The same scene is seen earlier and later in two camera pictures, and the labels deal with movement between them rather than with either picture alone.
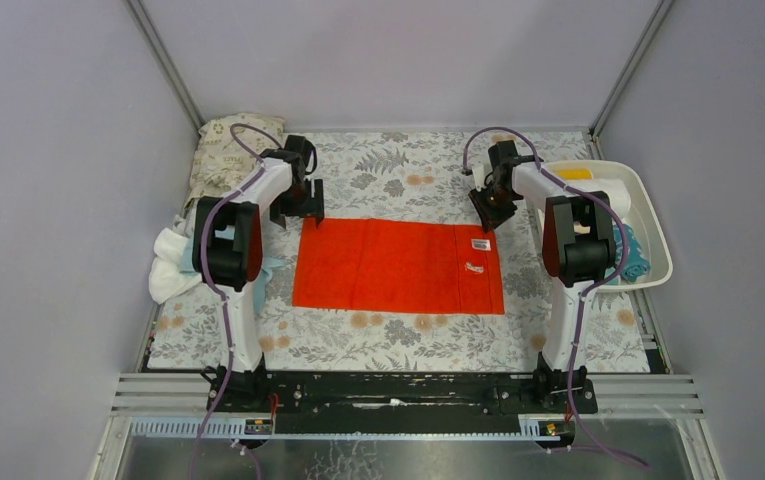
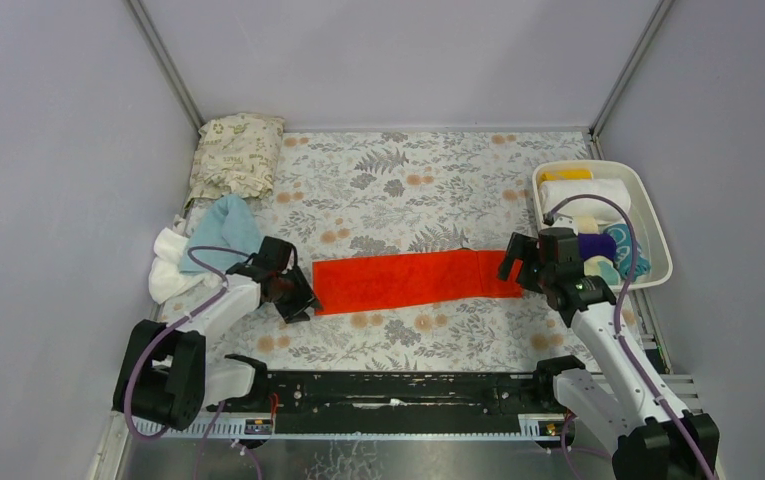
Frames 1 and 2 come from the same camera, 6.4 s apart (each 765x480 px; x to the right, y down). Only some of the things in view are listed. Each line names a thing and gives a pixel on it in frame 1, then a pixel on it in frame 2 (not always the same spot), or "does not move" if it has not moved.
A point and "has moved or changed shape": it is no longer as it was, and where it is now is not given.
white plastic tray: [641, 217] does not move
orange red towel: [396, 265] has moved or changed shape
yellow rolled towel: [575, 174] does not move
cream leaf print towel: [219, 159] does not move
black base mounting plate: [398, 399] does not move
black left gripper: [300, 198] to [283, 279]
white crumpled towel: [165, 277] does not move
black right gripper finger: [508, 209] to [528, 279]
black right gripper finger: [488, 219] to [520, 245]
